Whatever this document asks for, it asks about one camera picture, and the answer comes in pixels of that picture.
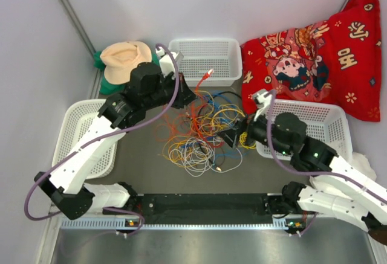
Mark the white cloth right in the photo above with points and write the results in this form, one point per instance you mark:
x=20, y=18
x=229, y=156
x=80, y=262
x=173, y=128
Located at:
x=359, y=162

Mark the white basket right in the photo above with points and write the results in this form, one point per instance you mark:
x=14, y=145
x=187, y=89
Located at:
x=320, y=125

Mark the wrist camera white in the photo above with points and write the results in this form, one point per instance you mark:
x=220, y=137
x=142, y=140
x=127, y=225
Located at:
x=262, y=98
x=165, y=62

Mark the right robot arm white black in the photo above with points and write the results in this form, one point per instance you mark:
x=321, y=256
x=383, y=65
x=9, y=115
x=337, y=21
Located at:
x=363, y=203

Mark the black base bar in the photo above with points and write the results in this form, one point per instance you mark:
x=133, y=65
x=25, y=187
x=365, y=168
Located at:
x=240, y=208

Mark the white slotted cable duct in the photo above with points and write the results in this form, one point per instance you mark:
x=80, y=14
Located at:
x=126, y=224

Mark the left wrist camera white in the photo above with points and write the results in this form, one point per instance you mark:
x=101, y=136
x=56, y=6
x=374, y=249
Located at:
x=165, y=62

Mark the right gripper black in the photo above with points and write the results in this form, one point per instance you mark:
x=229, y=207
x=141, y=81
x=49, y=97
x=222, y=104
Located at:
x=251, y=127

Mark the white basket left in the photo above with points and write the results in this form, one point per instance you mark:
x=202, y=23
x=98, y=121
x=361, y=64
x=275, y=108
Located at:
x=75, y=124

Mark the white basket back centre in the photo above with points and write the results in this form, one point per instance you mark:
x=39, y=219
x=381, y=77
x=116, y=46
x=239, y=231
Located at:
x=221, y=55

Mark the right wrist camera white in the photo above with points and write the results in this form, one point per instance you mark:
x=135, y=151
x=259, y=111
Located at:
x=262, y=98

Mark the peach bucket hat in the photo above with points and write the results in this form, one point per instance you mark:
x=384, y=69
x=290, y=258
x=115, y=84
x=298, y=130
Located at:
x=123, y=57

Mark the green cloth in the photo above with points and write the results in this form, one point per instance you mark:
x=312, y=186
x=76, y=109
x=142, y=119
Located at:
x=107, y=88

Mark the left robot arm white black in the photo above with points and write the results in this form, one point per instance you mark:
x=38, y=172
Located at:
x=122, y=112

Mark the red printed pillow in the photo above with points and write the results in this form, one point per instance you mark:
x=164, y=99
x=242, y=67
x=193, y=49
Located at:
x=336, y=61

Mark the white basket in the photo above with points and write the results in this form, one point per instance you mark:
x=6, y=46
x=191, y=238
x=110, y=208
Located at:
x=320, y=125
x=221, y=55
x=75, y=124

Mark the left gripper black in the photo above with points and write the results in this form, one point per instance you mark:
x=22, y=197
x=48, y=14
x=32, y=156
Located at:
x=184, y=93

